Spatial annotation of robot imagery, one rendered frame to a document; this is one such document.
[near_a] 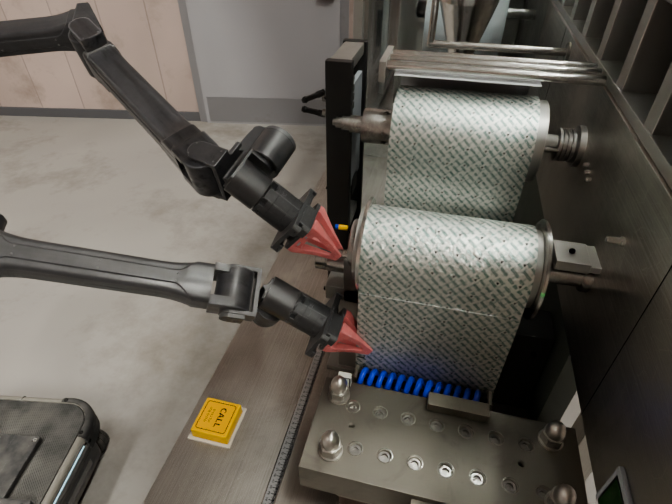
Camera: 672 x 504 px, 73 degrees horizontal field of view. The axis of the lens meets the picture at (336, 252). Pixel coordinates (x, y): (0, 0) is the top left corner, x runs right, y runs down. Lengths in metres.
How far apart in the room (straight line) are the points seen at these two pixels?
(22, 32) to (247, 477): 0.90
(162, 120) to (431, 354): 0.56
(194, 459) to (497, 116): 0.78
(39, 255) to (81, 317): 1.90
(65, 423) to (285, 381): 1.10
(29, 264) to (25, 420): 1.30
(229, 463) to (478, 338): 0.48
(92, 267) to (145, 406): 1.47
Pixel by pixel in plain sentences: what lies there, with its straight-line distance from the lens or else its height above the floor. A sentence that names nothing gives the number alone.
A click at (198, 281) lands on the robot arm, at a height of 1.23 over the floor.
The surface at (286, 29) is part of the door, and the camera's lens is 4.04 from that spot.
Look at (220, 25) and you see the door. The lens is 4.15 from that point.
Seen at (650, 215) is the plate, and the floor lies 1.41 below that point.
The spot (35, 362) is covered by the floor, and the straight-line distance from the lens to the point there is 2.53.
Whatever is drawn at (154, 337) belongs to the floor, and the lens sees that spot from 2.38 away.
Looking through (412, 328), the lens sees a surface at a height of 1.15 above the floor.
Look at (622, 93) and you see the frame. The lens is 0.80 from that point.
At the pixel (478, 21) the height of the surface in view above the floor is 1.44.
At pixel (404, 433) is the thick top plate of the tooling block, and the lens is 0.76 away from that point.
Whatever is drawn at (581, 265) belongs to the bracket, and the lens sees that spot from 0.70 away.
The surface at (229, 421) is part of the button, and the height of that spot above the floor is 0.92.
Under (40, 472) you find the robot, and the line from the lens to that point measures 1.85.
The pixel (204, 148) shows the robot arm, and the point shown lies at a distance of 0.70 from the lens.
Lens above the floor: 1.69
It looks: 39 degrees down
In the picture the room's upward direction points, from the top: straight up
